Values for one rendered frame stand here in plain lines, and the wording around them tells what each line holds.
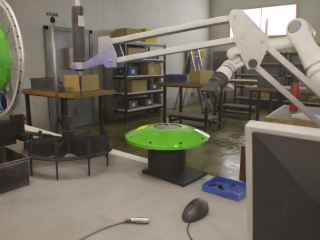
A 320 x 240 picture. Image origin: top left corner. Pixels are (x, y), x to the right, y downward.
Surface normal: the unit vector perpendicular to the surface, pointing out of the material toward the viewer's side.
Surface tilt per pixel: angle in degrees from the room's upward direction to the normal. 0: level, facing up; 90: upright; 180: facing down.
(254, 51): 90
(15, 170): 93
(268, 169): 102
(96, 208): 0
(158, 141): 24
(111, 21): 90
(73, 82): 90
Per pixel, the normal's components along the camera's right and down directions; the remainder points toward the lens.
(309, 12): -0.63, 0.15
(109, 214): 0.00, -0.98
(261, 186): -0.86, 0.29
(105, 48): -0.29, 0.18
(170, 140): 0.02, -0.82
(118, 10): 0.78, 0.12
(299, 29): -0.66, -0.23
